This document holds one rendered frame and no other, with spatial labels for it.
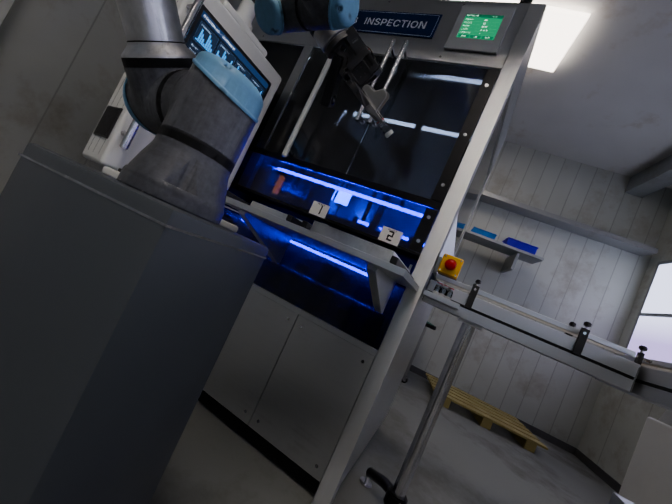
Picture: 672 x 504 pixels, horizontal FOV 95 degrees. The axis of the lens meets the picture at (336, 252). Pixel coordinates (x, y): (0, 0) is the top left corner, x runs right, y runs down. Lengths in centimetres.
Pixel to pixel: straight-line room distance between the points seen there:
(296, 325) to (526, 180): 438
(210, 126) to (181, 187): 10
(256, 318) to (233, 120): 103
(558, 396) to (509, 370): 61
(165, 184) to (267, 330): 99
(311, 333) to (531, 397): 401
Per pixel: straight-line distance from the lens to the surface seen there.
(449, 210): 125
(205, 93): 52
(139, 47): 65
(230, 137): 51
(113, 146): 133
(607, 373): 138
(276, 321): 136
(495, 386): 484
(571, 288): 506
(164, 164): 49
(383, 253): 83
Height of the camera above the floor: 80
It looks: 4 degrees up
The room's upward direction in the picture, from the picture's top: 25 degrees clockwise
